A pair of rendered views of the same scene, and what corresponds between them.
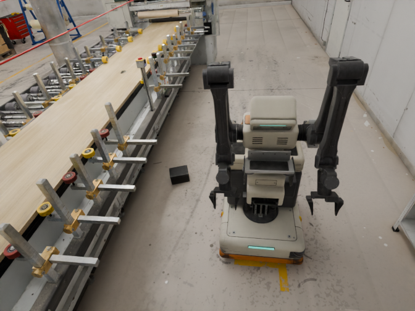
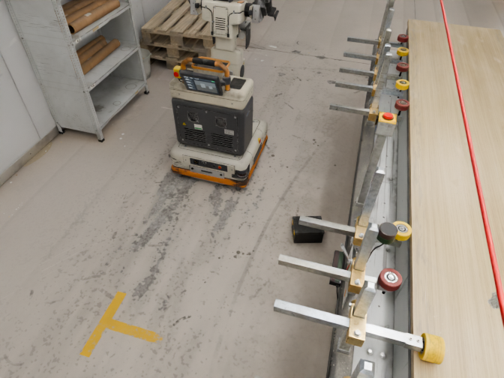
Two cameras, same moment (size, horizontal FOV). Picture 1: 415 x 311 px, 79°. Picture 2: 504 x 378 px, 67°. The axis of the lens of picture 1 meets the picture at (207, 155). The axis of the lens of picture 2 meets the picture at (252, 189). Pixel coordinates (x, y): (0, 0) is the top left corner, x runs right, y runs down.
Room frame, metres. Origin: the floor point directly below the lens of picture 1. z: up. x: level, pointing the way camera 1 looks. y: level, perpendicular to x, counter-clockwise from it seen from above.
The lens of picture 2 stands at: (3.73, 0.06, 2.09)
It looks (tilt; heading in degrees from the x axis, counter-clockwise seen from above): 45 degrees down; 184
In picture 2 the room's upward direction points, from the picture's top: 1 degrees clockwise
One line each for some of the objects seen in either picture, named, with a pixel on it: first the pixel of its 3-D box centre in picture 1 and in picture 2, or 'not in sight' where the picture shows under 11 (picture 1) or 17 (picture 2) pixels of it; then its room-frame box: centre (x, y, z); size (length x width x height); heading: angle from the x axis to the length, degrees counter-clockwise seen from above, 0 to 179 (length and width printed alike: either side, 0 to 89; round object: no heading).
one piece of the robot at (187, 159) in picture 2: not in sight; (208, 163); (1.62, -0.42, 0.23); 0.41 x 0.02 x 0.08; 78
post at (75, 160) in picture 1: (88, 184); (380, 63); (1.16, 0.75, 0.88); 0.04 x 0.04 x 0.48; 79
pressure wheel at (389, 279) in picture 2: not in sight; (387, 284); (2.93, 0.52, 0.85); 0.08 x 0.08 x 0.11
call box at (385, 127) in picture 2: (141, 63); (385, 124); (2.37, 0.51, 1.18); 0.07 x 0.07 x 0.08; 79
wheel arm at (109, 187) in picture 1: (102, 187); (370, 73); (1.18, 0.69, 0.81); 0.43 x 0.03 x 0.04; 79
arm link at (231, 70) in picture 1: (222, 121); not in sight; (0.88, -0.07, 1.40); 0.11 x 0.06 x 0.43; 79
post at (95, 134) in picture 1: (105, 158); (378, 79); (1.40, 0.70, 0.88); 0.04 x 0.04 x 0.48; 79
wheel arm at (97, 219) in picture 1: (83, 219); (372, 58); (0.94, 0.74, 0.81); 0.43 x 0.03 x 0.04; 79
